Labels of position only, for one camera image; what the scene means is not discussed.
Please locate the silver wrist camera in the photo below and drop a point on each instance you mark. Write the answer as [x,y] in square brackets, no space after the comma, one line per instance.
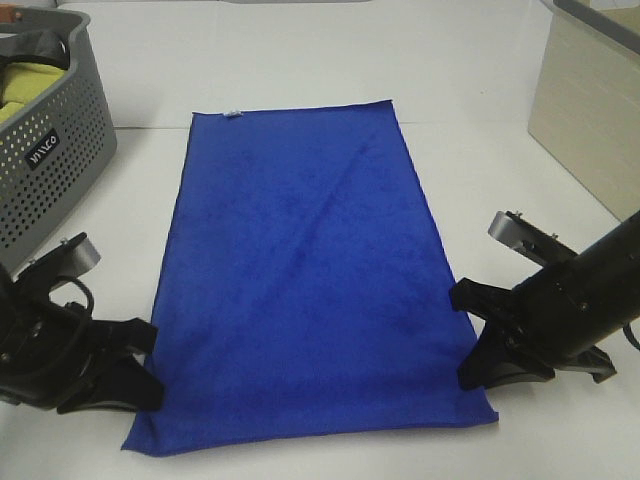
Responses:
[72,258]
[510,229]

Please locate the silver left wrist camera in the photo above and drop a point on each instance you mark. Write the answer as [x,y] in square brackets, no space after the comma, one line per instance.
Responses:
[72,258]

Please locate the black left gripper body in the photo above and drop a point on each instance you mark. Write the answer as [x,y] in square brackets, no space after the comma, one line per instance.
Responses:
[48,352]

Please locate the beige storage box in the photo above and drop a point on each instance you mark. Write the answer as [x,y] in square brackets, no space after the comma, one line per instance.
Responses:
[585,111]

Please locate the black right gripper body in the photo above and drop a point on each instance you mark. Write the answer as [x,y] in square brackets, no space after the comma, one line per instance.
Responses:
[567,308]

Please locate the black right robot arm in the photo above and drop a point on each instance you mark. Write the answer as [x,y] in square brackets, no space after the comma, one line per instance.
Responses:
[615,240]

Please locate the yellow-green towel in basket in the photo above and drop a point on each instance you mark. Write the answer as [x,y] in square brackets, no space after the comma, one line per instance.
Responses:
[22,82]

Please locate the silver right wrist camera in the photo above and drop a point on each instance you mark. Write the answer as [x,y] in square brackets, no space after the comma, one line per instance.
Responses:
[510,229]

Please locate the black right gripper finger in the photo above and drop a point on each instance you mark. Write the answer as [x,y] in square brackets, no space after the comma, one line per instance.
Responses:
[497,306]
[495,361]

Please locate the grey perforated plastic basket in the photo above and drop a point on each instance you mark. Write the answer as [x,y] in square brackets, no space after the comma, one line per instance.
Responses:
[54,149]

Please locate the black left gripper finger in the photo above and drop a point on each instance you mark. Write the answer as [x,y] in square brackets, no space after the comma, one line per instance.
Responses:
[124,386]
[131,337]

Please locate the blue microfiber towel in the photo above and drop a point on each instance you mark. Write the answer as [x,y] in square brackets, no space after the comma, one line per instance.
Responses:
[304,288]

